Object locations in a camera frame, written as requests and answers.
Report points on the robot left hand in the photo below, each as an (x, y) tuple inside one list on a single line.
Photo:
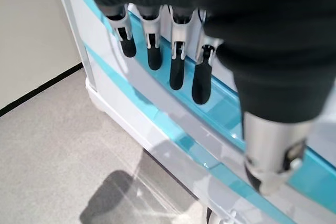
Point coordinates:
[(262, 11)]

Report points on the blue front cart drawer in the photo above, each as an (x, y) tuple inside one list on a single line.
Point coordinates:
[(185, 141), (223, 108)]

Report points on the white medical trolley cart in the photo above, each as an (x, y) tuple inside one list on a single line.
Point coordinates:
[(78, 24)]

